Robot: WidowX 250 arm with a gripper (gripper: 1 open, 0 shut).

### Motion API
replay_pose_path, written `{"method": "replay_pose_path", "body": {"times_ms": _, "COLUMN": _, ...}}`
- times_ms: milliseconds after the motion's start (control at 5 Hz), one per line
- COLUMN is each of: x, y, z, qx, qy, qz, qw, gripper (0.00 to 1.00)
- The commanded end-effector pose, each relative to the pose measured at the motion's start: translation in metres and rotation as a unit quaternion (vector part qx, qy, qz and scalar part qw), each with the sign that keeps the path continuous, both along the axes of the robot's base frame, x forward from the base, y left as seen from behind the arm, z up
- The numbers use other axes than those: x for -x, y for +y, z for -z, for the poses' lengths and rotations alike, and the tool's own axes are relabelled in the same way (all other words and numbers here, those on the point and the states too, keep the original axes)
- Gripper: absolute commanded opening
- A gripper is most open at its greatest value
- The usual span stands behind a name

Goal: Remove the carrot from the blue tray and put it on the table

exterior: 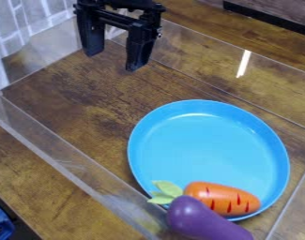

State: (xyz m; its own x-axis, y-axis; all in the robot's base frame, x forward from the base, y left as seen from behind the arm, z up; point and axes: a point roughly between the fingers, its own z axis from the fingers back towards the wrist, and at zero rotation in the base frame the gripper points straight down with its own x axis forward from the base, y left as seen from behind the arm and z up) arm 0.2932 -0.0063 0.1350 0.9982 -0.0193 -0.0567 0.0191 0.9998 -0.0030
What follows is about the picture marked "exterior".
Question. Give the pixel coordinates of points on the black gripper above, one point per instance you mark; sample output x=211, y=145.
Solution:
x=138, y=16

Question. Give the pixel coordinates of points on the orange toy carrot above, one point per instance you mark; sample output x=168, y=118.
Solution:
x=229, y=201

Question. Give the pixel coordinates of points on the dark baseboard strip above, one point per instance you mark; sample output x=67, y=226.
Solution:
x=265, y=17

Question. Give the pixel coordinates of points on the blue round plate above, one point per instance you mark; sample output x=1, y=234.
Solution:
x=201, y=140

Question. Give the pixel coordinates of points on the purple toy eggplant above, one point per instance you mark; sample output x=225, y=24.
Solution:
x=194, y=220

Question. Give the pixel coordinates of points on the blue plastic object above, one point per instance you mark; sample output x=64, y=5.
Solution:
x=5, y=226

